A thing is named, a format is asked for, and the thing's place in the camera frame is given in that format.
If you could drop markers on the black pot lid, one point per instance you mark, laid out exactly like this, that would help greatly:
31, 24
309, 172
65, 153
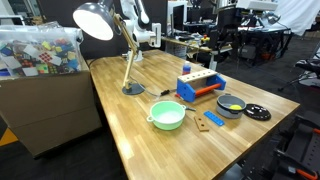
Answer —
257, 112

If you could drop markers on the grey pot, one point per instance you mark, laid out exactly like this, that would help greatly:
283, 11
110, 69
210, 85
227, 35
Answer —
225, 101

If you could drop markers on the small metal screwdriver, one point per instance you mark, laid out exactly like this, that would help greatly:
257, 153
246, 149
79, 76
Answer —
192, 109

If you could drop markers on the clear box of rubik cubes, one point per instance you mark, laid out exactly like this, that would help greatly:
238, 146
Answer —
40, 50

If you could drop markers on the blue white bottle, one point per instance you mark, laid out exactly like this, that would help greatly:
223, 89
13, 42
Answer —
186, 68

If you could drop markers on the brown wooden block with holes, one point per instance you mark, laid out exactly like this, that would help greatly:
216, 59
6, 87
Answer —
201, 124

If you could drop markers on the black breadboard cart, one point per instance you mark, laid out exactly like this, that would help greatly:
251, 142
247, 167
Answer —
295, 155

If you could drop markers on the yellow lemon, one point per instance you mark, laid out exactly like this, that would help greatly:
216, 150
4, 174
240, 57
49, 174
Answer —
235, 107

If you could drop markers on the blue wooden toy toolbox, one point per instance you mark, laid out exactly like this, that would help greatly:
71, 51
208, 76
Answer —
193, 85

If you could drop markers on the green bowl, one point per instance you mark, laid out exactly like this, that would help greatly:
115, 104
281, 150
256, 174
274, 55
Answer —
167, 115

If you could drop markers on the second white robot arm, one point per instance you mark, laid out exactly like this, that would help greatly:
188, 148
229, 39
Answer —
140, 28

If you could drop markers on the cardboard box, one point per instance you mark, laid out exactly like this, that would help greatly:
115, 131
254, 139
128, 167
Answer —
47, 112

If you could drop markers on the blue plastic strip with holes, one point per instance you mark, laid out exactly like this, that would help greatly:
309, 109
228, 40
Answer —
214, 118

